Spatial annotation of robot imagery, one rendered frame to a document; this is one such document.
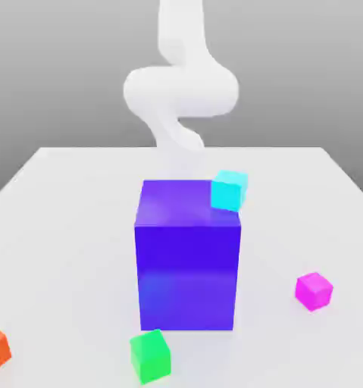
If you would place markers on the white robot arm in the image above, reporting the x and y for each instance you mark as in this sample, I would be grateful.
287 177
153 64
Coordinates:
181 91

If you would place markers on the small cyan cube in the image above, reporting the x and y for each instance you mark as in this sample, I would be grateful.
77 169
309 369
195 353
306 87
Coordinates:
228 192

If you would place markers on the small magenta cube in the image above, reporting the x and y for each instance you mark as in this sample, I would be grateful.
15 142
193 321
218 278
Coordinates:
314 291

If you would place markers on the small green cube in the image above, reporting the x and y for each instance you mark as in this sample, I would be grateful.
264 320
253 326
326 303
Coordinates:
150 357

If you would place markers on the large purple box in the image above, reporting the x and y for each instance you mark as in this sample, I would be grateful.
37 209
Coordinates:
187 272

